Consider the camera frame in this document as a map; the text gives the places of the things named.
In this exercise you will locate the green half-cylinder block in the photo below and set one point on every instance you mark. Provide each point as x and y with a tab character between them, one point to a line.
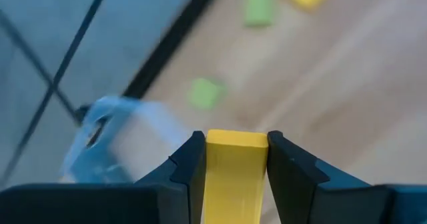
258	10

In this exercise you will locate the green cube block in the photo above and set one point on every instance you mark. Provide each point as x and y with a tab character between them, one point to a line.
204	94

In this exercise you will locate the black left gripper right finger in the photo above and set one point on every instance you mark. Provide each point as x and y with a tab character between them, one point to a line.
290	177

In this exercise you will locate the black aluminium table frame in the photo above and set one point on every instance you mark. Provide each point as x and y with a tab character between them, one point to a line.
165	47

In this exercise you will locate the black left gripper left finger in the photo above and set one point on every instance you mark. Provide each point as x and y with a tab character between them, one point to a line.
187	170

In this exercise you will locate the clear plastic bin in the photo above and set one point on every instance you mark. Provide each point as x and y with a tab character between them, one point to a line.
133	140

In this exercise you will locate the yellow plank block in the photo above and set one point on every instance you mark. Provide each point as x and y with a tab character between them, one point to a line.
233	177

